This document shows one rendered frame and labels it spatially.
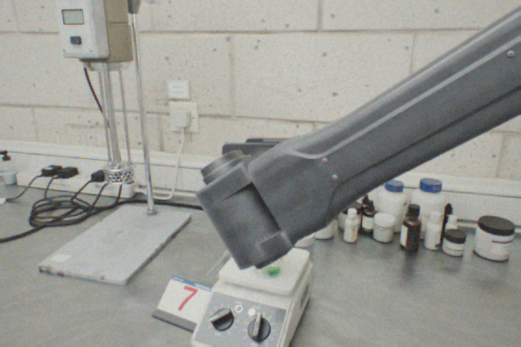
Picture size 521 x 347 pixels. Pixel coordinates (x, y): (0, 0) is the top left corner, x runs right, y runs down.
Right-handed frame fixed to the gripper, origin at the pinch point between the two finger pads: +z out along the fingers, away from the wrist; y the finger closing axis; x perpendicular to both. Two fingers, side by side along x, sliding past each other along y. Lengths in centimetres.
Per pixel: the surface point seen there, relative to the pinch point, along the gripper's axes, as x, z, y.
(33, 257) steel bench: 28, 18, 49
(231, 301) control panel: 22.4, -3.3, 5.3
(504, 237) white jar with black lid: 23, 19, -48
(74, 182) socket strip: 25, 53, 57
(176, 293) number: 26.1, 3.5, 15.3
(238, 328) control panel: 24.2, -6.8, 3.9
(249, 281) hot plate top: 19.8, -1.9, 2.5
